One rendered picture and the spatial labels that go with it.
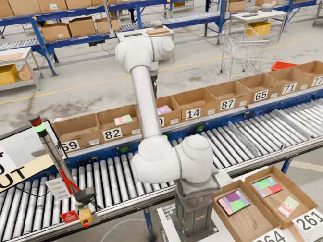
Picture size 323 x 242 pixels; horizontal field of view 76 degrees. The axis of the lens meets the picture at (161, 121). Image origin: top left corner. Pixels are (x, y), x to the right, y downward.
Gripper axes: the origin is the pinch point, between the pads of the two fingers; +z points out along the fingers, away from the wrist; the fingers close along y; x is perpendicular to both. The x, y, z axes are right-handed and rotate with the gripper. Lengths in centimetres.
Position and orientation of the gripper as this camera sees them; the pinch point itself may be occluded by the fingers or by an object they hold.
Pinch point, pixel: (154, 94)
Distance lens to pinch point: 191.6
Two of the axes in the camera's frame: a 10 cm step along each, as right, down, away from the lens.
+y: -3.1, -5.8, 7.5
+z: 0.5, 7.8, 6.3
